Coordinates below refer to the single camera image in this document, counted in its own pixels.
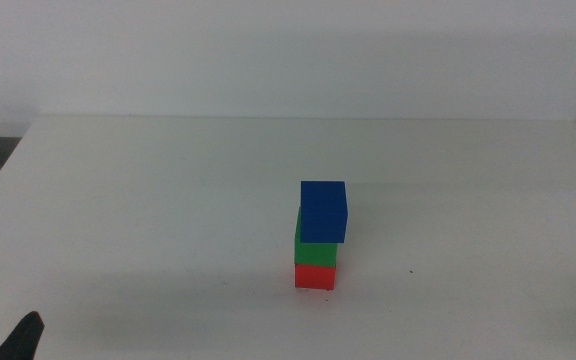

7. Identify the green cube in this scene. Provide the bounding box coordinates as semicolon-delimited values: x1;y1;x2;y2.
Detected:
294;207;339;268

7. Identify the blue cube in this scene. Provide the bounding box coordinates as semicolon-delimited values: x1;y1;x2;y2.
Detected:
299;180;349;245

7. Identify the red cube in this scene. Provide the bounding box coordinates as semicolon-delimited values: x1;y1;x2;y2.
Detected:
294;263;337;291

